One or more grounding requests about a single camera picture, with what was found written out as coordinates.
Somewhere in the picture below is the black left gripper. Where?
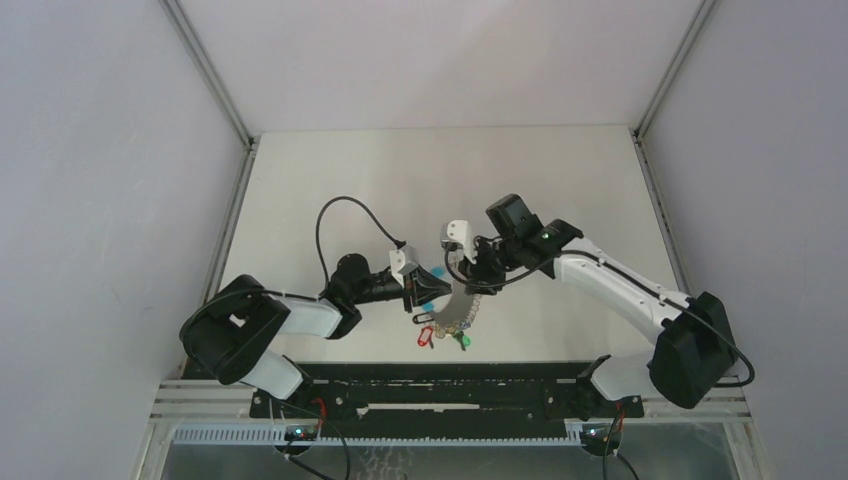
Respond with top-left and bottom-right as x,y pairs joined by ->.
351,264 -> 451,313

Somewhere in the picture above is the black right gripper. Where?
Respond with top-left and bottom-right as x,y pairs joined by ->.
457,237 -> 522,296

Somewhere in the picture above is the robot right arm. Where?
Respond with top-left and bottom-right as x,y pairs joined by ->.
442,194 -> 743,420

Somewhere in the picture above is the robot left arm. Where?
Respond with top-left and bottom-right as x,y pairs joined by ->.
179,250 -> 452,385

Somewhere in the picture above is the red key tag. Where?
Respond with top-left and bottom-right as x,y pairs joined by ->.
417,325 -> 434,349

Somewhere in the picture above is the green key tag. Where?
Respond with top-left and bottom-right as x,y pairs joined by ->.
452,331 -> 471,351

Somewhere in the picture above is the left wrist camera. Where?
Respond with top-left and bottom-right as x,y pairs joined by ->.
389,244 -> 420,286

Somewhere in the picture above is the left camera cable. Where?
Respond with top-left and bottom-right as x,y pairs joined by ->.
315,195 -> 407,286

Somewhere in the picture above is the camera cable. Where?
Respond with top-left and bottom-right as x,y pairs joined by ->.
443,243 -> 757,389
315,195 -> 407,286

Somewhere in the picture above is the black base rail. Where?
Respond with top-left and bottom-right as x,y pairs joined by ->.
249,362 -> 645,438

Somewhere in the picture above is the right camera cable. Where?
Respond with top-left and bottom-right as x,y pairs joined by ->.
443,243 -> 757,389

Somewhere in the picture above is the white slotted cable duct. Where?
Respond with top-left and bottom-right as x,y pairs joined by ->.
172,423 -> 584,447

